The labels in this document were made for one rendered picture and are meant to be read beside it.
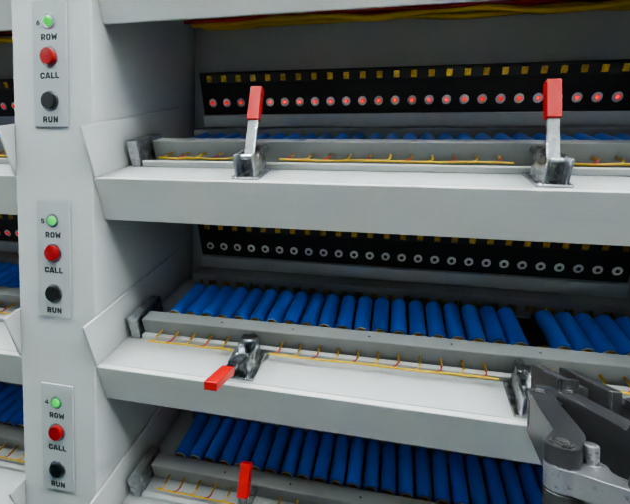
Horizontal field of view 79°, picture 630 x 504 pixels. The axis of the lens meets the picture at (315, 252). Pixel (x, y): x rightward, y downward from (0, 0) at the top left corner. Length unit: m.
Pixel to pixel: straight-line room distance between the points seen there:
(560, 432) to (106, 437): 0.45
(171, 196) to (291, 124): 0.21
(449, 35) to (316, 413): 0.48
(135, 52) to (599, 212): 0.49
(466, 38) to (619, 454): 0.49
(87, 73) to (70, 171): 0.10
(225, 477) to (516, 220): 0.43
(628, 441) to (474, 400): 0.19
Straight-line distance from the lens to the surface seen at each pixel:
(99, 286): 0.46
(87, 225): 0.46
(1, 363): 0.58
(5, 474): 0.70
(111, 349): 0.49
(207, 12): 0.44
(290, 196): 0.36
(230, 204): 0.38
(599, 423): 0.25
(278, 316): 0.45
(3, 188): 0.54
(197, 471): 0.56
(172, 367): 0.44
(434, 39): 0.59
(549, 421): 0.22
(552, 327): 0.49
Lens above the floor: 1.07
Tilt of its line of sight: 5 degrees down
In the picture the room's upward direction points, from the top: 3 degrees clockwise
